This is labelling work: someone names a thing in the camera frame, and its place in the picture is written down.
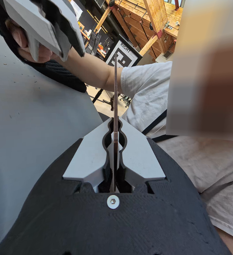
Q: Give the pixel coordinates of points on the grey desk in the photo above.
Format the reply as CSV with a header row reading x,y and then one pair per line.
x,y
38,119

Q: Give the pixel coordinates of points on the black storage shelving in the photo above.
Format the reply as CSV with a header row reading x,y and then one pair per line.
x,y
92,39

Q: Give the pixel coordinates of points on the person's right forearm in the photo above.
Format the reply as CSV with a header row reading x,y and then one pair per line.
x,y
88,71

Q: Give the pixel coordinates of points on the wooden puzzle parts sheet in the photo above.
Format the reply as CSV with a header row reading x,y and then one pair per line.
x,y
115,119

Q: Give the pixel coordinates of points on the wooden timber frame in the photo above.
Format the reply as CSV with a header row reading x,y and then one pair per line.
x,y
154,12

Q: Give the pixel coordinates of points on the black framed marker sign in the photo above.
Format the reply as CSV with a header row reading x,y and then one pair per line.
x,y
122,47

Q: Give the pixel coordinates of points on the black office chair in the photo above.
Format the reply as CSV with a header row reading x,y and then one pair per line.
x,y
126,100

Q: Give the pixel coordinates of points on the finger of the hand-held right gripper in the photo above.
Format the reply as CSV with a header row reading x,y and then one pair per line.
x,y
28,18
74,23

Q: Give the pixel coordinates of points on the black quilted cushion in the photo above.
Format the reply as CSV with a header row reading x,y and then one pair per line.
x,y
64,77

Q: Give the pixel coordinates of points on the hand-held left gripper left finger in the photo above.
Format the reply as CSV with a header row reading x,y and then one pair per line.
x,y
84,159

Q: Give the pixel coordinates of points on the person's right hand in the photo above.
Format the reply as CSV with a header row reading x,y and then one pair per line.
x,y
44,53

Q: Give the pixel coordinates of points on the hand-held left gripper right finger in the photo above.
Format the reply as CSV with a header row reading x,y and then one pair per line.
x,y
142,159

